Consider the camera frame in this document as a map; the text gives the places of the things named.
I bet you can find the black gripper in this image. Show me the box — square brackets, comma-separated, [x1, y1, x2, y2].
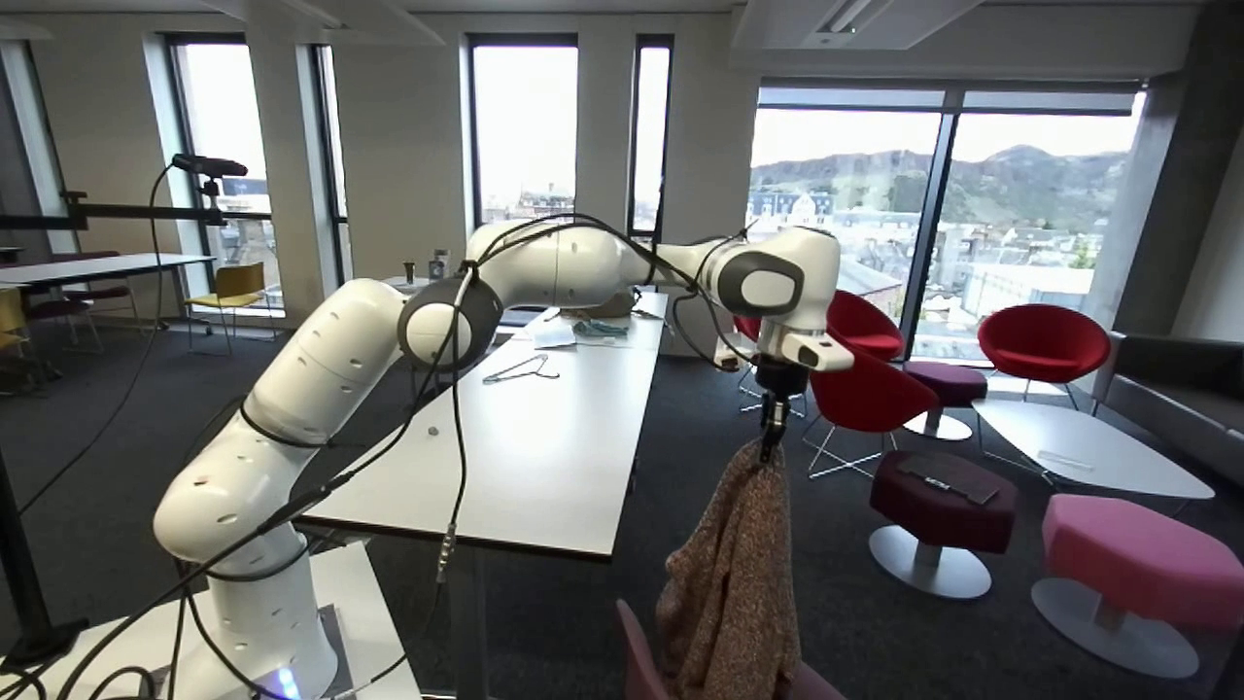
[756, 354, 805, 455]

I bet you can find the brown knitted cloth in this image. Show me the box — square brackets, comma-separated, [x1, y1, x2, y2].
[650, 430, 808, 700]

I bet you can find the red swivel lounge chair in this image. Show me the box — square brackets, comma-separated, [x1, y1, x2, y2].
[729, 308, 784, 421]
[976, 300, 1121, 403]
[805, 350, 945, 484]
[825, 289, 910, 365]

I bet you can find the yellow chair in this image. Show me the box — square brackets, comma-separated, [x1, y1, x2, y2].
[190, 259, 273, 313]

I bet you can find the purple round stool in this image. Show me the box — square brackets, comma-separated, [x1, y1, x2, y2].
[898, 359, 993, 447]

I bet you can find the dark maroon stool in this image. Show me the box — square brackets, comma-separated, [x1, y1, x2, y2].
[866, 442, 1025, 605]

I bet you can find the white coffee table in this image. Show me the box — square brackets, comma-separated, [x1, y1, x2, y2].
[974, 392, 1222, 507]

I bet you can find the pink hexagonal stool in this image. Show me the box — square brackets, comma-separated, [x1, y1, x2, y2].
[1025, 490, 1244, 684]

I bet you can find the grey sofa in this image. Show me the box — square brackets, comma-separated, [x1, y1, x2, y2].
[1106, 329, 1244, 490]

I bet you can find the white background desk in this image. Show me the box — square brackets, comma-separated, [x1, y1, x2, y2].
[0, 247, 216, 295]

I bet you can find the green wire clothes hanger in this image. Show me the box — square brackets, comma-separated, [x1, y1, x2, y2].
[477, 350, 567, 389]

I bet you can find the black camera boom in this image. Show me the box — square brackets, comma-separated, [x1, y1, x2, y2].
[0, 149, 253, 237]

